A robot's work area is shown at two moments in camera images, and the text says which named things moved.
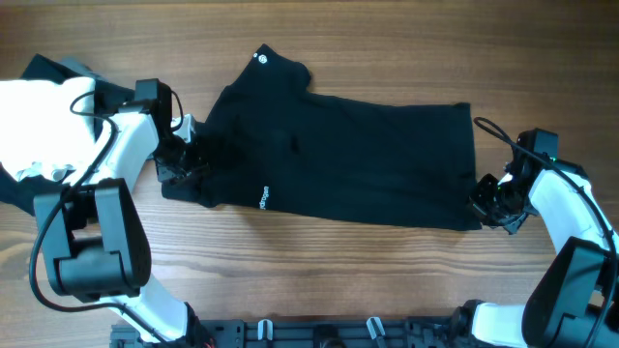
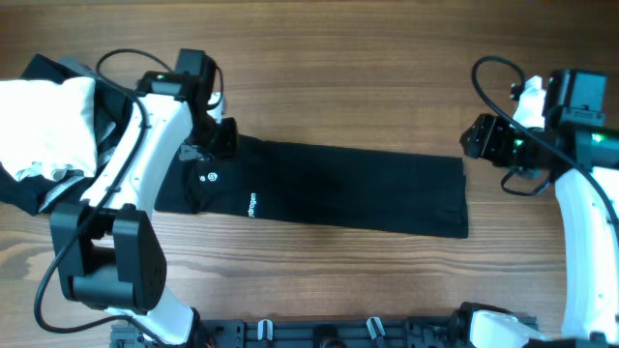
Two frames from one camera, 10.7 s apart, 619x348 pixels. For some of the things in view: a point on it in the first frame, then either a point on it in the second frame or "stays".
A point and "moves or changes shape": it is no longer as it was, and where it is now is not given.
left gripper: [198, 165] → [229, 144]
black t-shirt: [270, 142] moves or changes shape
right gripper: [478, 199] → [487, 134]
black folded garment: [107, 99] stays
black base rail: [306, 333] stays
